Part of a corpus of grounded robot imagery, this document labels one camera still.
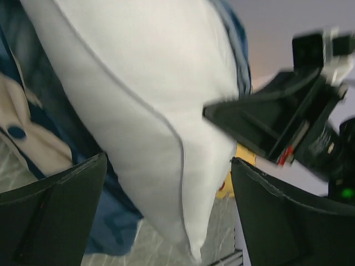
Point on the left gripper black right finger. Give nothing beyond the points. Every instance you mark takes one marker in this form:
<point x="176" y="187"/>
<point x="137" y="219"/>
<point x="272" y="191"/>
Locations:
<point x="285" y="225"/>

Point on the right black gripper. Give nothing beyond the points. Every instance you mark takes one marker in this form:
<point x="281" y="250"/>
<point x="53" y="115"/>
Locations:
<point x="288" y="117"/>

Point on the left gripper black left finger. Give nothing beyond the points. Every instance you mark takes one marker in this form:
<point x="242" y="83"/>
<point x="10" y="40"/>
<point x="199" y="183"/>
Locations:
<point x="48" y="222"/>

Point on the blue cartoon mouse pillowcase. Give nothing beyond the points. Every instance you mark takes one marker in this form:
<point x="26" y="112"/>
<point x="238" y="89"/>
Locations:
<point x="41" y="127"/>

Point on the white pillow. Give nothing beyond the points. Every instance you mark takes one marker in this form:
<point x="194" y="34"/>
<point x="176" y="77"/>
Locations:
<point x="138" y="74"/>

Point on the yellow car print pillow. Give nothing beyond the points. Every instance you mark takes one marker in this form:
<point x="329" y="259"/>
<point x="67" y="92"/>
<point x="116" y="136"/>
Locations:
<point x="231" y="184"/>

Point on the aluminium mounting rail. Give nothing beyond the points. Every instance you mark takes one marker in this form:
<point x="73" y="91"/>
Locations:
<point x="239" y="257"/>

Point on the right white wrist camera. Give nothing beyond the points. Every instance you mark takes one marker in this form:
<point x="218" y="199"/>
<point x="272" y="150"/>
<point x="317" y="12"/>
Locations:
<point x="328" y="50"/>

